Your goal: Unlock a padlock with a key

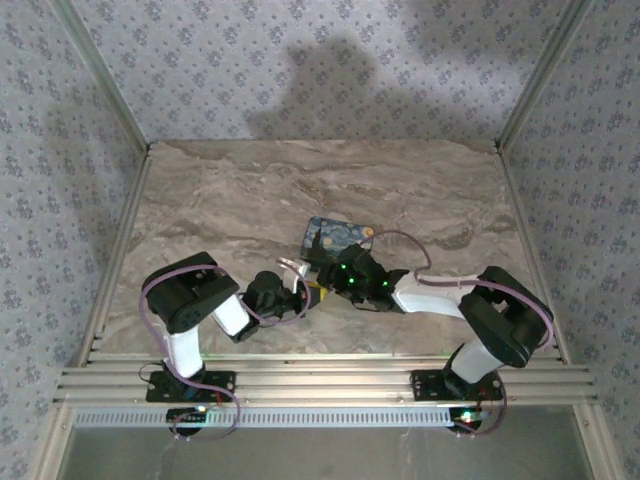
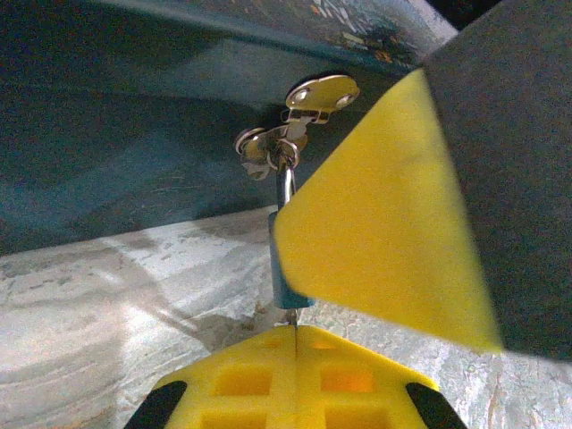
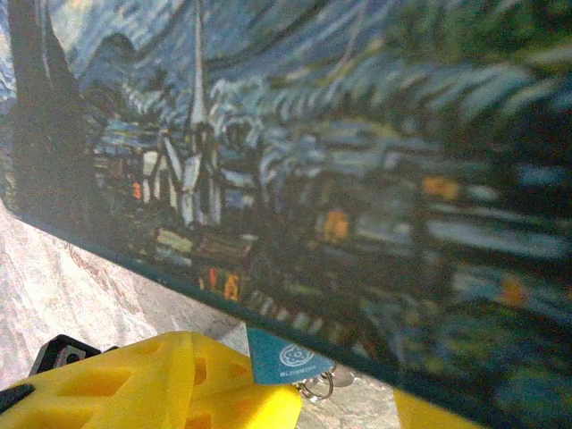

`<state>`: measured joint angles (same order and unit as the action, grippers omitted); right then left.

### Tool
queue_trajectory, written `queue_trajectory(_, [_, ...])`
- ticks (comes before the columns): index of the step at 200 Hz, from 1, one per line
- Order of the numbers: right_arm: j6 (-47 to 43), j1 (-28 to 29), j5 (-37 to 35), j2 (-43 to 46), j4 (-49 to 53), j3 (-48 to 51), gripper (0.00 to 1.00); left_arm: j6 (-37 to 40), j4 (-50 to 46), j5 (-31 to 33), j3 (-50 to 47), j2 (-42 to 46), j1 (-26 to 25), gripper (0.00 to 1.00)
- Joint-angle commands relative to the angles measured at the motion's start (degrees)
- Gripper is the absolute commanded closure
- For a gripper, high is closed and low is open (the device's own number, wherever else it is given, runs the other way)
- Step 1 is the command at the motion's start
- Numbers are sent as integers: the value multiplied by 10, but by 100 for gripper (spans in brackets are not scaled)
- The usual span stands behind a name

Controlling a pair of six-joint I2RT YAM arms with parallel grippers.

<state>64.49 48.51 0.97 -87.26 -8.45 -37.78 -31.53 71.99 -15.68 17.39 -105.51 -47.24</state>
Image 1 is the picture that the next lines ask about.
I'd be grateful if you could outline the aluminium table side rail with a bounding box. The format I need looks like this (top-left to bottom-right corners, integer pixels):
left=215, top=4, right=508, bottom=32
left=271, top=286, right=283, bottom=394
left=497, top=144, right=574, bottom=366
left=69, top=147, right=154, bottom=369

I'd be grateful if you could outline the slotted grey cable duct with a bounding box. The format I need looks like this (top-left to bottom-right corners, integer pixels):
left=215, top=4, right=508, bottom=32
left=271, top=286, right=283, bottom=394
left=73, top=405, right=576, bottom=429

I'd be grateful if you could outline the aluminium frame corner post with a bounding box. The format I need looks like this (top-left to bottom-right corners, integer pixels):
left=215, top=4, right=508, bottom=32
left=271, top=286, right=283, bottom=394
left=49, top=0, right=153, bottom=154
left=493, top=0, right=594, bottom=154

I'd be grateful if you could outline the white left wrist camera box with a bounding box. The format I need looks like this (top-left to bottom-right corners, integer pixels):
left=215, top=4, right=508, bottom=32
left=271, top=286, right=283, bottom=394
left=276, top=256, right=312, bottom=281

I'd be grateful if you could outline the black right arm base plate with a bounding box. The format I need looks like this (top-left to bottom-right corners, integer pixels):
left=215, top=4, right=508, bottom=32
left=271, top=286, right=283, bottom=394
left=408, top=368, right=504, bottom=401

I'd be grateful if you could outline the black controller board green light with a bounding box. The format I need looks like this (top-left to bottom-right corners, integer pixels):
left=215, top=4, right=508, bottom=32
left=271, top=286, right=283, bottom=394
left=167, top=407, right=211, bottom=426
left=448, top=407, right=489, bottom=431

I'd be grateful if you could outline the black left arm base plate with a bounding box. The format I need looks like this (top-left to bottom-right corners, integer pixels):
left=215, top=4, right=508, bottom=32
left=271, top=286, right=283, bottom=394
left=145, top=370, right=237, bottom=402

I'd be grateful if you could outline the starry night painted box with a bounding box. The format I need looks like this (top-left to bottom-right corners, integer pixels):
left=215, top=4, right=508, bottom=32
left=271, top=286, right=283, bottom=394
left=298, top=215, right=375, bottom=269

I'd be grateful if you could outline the aluminium mounting rail beam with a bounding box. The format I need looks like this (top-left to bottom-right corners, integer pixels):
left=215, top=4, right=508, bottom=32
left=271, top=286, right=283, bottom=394
left=52, top=353, right=599, bottom=404

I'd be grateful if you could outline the aluminium frame leg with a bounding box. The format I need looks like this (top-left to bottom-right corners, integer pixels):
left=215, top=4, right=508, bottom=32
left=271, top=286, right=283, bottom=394
left=29, top=402, right=76, bottom=480
left=572, top=402, right=626, bottom=480

